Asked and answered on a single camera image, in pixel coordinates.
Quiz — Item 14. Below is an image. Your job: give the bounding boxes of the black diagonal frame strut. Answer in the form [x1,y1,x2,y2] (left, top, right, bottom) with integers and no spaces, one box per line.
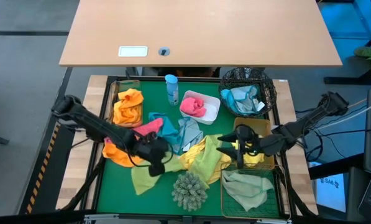
[60,154,107,212]
[283,183,318,217]

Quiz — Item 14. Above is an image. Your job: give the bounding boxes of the teal microfiber towel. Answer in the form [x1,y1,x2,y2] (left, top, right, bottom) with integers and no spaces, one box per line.
[220,85,260,114]
[148,111,181,155]

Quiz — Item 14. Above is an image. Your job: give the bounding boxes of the pink microfiber towel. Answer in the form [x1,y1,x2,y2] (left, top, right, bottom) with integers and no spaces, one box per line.
[180,97,207,118]
[104,118,164,144]

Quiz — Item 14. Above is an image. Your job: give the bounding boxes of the clear plastic tray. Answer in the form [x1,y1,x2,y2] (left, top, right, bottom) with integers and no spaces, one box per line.
[108,79,144,128]

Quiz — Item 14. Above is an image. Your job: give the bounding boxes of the light blue spray bottle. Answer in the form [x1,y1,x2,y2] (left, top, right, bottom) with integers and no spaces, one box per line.
[165,73,180,106]

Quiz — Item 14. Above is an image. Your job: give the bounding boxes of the grey-green artificial succulent plant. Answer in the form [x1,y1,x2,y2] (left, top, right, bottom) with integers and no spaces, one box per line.
[172,170,209,212]

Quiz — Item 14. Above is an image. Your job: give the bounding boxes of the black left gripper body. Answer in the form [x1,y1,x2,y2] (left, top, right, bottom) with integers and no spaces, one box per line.
[134,133,170,167]

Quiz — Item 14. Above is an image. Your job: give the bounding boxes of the white cable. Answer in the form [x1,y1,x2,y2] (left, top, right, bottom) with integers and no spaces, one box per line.
[315,98,371,130]

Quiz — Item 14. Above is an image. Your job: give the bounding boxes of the green table mat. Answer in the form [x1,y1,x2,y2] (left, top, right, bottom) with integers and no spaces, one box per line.
[96,80,281,218]

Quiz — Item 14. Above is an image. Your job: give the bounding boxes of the white labelled box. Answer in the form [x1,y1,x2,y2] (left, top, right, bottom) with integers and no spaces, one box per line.
[312,161,347,213]

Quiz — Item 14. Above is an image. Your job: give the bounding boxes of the black wire basket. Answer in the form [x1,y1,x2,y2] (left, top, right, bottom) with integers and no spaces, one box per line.
[218,67,278,118]

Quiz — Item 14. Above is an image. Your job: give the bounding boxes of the amber plastic tray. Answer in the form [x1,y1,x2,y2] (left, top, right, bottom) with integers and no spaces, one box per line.
[233,117,275,170]

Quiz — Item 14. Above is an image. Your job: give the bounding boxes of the black aluminium table frame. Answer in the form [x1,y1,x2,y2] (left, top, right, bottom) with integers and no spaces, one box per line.
[79,75,298,224]

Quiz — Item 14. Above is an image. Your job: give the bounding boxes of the sage green microfiber towel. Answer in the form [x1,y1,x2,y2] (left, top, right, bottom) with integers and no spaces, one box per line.
[221,169,275,212]

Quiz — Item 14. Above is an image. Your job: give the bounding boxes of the person's green shoe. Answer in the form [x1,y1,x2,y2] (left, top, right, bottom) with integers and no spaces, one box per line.
[354,46,371,67]

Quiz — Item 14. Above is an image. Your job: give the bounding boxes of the yellow microfiber towel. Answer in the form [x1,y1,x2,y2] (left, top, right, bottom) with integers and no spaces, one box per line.
[180,135,232,185]
[234,136,266,166]

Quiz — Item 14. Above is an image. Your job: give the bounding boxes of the hazard striped base plate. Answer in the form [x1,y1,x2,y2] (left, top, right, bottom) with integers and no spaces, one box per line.
[19,124,76,215]

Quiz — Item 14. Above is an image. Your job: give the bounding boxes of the black desk foot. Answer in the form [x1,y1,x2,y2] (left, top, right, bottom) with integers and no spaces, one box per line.
[323,62,371,85]

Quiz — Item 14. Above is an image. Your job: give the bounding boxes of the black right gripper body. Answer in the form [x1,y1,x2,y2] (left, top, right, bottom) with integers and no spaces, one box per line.
[234,124,268,156]

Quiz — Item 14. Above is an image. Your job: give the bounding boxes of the beige wooden desk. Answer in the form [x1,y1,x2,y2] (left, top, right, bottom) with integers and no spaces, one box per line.
[59,0,343,68]

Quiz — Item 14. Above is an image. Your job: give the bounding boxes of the gold wire basket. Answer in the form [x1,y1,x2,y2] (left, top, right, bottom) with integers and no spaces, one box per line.
[219,162,291,220]

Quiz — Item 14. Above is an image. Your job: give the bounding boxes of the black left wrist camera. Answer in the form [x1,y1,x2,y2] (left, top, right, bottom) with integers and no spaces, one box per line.
[148,163,167,177]

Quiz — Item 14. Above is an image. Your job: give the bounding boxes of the white plastic basket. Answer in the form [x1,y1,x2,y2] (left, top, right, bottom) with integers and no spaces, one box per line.
[179,90,221,126]

